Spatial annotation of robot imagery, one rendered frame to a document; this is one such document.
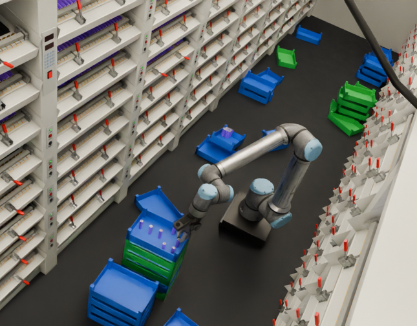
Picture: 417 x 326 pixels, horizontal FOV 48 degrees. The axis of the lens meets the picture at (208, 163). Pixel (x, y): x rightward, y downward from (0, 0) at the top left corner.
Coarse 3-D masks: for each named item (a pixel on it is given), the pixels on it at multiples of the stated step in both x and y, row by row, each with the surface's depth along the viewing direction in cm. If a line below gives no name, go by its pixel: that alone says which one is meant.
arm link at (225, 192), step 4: (216, 180) 244; (220, 180) 245; (212, 184) 243; (216, 184) 243; (220, 184) 243; (224, 184) 244; (220, 188) 240; (224, 188) 241; (228, 188) 243; (232, 188) 245; (220, 192) 238; (224, 192) 240; (228, 192) 241; (232, 192) 243; (220, 196) 237; (224, 196) 239; (228, 196) 241; (232, 196) 244; (220, 200) 238; (224, 200) 241; (228, 200) 243
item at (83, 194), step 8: (112, 160) 293; (120, 160) 293; (104, 168) 287; (112, 168) 290; (120, 168) 293; (96, 176) 282; (104, 176) 284; (112, 176) 287; (88, 184) 276; (96, 184) 278; (104, 184) 283; (80, 192) 270; (88, 192) 273; (96, 192) 280; (64, 200) 260; (72, 200) 259; (80, 200) 267; (88, 200) 275; (64, 208) 260; (72, 208) 262; (64, 216) 257
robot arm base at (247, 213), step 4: (244, 200) 317; (240, 204) 321; (244, 204) 316; (240, 208) 319; (244, 208) 315; (248, 208) 313; (252, 208) 311; (240, 212) 319; (244, 212) 316; (248, 212) 314; (252, 212) 313; (256, 212) 313; (244, 216) 316; (248, 216) 315; (252, 216) 314; (256, 216) 315; (260, 216) 316; (252, 220) 316; (256, 220) 316
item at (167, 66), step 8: (184, 40) 304; (192, 40) 303; (184, 48) 301; (192, 48) 306; (160, 64) 281; (168, 64) 285; (176, 64) 294; (152, 72) 274; (144, 80) 260; (152, 80) 270; (144, 88) 268
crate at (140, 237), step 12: (144, 216) 263; (156, 216) 261; (132, 228) 253; (144, 228) 258; (156, 228) 260; (168, 228) 262; (132, 240) 250; (144, 240) 253; (156, 240) 254; (168, 240) 256; (156, 252) 248; (168, 252) 244; (180, 252) 250
